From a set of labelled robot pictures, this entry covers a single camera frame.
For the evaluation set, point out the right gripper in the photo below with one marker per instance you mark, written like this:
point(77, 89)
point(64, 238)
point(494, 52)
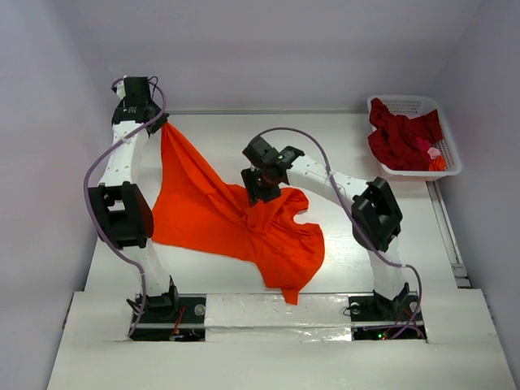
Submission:
point(255, 187)

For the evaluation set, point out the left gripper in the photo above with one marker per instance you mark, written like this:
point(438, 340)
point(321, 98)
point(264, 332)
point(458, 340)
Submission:
point(159, 123)

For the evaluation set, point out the orange t shirt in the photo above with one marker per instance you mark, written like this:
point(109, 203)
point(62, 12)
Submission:
point(196, 209)

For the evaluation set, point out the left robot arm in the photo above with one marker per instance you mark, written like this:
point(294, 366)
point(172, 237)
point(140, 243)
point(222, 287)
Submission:
point(118, 208)

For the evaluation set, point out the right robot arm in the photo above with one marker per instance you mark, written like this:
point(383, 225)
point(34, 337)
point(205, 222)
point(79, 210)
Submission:
point(370, 205)

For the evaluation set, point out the dark red t shirt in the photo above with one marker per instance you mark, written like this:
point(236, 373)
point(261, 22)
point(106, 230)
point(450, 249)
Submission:
point(402, 143)

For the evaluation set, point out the pink garment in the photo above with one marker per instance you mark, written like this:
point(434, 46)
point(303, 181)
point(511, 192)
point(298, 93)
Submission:
point(430, 150)

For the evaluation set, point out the white plastic basket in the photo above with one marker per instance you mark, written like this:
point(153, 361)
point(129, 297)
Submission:
point(414, 106)

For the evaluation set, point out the small orange garment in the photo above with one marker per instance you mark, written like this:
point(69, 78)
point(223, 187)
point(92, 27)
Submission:
point(437, 164)

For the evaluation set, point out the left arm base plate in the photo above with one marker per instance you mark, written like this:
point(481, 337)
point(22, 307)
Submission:
point(186, 325)

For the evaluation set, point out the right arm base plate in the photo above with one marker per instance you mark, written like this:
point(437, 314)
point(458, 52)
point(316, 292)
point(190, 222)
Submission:
point(370, 320)

